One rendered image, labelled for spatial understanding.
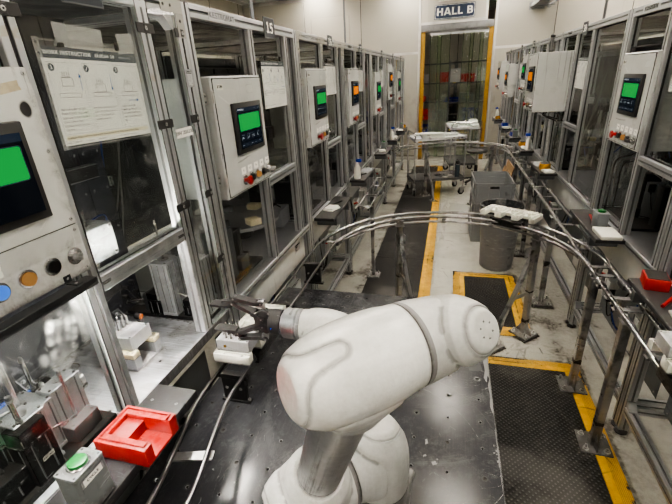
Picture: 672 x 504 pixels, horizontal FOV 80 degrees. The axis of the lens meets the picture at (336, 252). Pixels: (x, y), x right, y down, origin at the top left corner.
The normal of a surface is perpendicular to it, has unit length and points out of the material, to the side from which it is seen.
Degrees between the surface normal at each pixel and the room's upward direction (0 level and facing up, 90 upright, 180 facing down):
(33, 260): 90
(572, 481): 0
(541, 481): 0
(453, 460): 0
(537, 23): 90
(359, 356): 40
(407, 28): 90
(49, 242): 90
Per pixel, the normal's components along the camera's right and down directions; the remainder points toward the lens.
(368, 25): -0.25, 0.40
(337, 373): 0.07, -0.34
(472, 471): -0.05, -0.92
